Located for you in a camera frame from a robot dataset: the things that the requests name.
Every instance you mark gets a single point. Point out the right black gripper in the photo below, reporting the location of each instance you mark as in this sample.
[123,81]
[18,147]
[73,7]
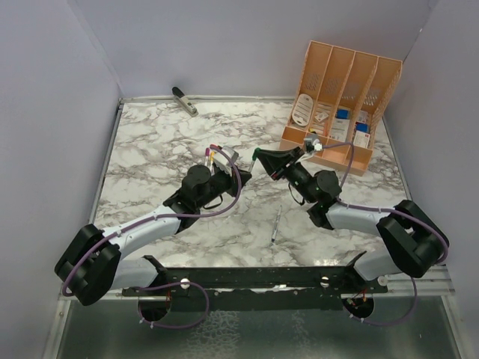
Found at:
[284,159]

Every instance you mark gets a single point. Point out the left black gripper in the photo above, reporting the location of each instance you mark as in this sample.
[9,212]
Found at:
[233,182]

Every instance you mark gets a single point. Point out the green pen cap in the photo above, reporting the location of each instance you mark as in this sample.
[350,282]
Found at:
[254,156]

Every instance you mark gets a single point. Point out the purple-end white marker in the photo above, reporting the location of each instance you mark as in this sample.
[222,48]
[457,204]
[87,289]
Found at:
[207,157]

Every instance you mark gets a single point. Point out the blue-end white marker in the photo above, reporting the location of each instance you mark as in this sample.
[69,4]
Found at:
[276,225]

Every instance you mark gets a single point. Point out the green-end white marker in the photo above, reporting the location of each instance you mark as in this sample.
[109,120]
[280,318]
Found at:
[251,166]

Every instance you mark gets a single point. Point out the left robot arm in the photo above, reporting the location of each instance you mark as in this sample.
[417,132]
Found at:
[92,262]

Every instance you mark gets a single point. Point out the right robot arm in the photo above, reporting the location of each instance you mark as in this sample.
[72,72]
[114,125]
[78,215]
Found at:
[413,243]

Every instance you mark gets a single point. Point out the white oval perforated plate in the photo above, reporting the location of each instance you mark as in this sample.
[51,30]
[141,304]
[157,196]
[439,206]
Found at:
[302,110]

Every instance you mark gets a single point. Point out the white paper cards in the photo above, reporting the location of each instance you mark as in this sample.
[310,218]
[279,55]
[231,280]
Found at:
[321,115]

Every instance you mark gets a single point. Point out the blue white box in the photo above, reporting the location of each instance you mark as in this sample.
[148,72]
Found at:
[341,122]

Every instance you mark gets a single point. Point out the red white box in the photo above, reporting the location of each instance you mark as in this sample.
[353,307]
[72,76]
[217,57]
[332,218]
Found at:
[361,135]

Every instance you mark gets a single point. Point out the peach desk organizer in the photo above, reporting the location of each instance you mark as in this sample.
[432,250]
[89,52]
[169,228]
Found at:
[344,78]

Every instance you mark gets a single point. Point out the grey black stapler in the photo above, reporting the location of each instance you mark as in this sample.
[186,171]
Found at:
[181,99]

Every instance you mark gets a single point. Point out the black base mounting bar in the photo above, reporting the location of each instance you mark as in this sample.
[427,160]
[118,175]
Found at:
[253,288]

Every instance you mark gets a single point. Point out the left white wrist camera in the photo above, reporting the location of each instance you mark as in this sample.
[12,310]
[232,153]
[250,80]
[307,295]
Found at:
[224,162]

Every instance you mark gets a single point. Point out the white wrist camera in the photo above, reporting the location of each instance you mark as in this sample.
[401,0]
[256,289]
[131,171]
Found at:
[224,162]
[312,144]

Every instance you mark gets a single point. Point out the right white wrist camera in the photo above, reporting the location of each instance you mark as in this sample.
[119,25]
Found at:
[312,144]

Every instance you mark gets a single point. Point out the aluminium frame rail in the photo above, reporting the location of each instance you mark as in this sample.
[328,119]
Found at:
[436,282]

